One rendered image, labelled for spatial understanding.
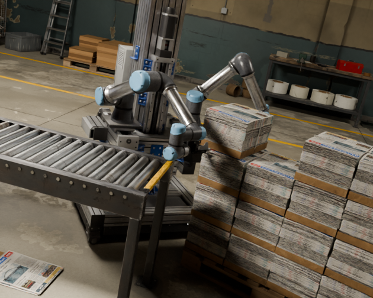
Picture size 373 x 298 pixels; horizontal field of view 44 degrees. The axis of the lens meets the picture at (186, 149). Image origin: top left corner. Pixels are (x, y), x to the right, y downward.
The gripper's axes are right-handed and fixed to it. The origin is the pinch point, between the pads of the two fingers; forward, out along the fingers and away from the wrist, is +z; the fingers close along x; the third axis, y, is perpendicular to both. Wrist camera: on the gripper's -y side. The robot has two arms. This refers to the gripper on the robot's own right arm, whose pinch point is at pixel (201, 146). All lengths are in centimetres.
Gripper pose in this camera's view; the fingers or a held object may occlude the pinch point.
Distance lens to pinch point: 270.0
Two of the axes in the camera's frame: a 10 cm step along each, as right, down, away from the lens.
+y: 1.8, -9.3, -3.1
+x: -8.3, -3.1, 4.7
